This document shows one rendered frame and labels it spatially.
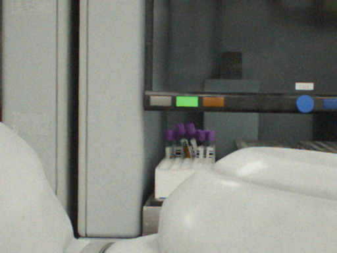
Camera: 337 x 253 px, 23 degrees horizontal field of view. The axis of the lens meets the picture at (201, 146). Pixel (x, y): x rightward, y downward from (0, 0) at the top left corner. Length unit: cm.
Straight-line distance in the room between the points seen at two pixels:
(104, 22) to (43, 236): 111
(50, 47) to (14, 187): 112
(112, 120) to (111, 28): 16
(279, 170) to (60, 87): 114
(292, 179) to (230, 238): 3
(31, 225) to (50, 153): 112
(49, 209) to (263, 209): 10
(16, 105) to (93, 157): 16
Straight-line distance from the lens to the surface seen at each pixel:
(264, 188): 33
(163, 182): 139
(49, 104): 146
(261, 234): 32
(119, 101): 144
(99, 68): 145
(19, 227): 34
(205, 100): 140
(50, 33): 146
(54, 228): 37
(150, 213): 136
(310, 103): 140
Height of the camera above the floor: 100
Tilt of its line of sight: 4 degrees down
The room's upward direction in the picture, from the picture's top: 1 degrees clockwise
